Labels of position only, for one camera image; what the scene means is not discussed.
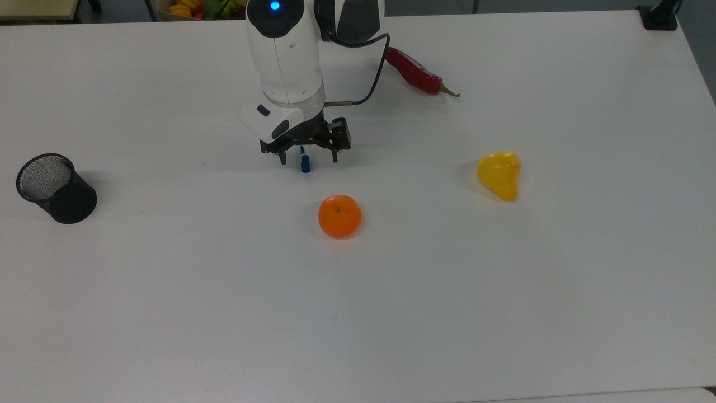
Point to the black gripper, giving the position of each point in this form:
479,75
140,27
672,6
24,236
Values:
313,134

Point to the white marker pen blue cap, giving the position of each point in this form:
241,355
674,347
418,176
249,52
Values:
305,162

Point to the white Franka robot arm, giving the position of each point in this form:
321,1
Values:
285,56

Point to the black mesh pen cup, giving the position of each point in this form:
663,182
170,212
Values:
70,201

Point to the orange mandarin fruit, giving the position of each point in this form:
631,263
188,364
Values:
339,216

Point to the red chili pepper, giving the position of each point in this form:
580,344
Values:
417,73

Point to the basket of toy vegetables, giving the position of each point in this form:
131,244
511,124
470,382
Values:
207,8

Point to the yellow bell pepper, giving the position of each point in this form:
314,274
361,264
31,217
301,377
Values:
499,174

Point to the tan wooden board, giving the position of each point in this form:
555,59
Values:
36,8

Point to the black table clamp mount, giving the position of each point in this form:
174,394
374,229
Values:
659,17

